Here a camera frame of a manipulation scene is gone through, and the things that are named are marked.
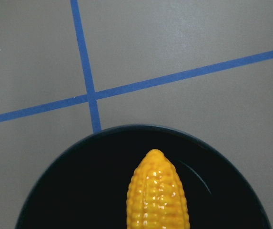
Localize yellow toy corn cob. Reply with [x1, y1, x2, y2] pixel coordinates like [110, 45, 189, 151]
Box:
[126, 149, 191, 229]

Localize dark blue saucepan purple handle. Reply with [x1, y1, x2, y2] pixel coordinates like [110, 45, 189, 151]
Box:
[16, 125, 271, 229]

